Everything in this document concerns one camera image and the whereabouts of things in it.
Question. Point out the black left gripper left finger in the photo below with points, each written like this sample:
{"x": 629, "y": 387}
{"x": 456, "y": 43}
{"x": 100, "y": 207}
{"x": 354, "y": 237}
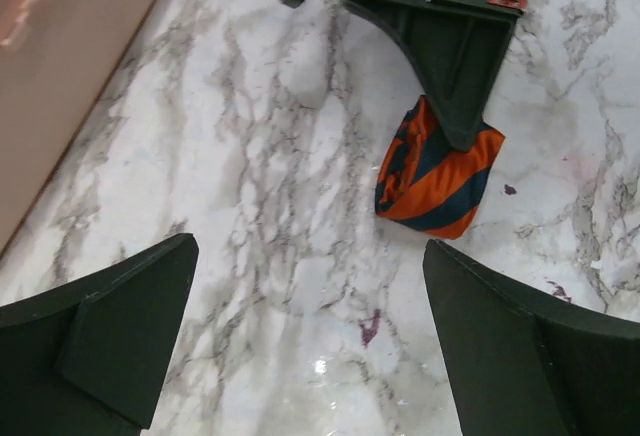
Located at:
{"x": 90, "y": 357}

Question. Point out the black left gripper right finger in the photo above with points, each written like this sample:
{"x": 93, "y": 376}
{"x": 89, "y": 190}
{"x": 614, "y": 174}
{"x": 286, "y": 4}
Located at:
{"x": 523, "y": 362}

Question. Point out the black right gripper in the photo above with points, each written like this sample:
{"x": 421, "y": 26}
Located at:
{"x": 456, "y": 49}

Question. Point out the orange navy striped tie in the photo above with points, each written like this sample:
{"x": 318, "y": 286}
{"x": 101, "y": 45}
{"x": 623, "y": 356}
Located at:
{"x": 425, "y": 184}

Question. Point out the pink plastic storage box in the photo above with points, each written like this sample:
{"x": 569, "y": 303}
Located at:
{"x": 56, "y": 58}

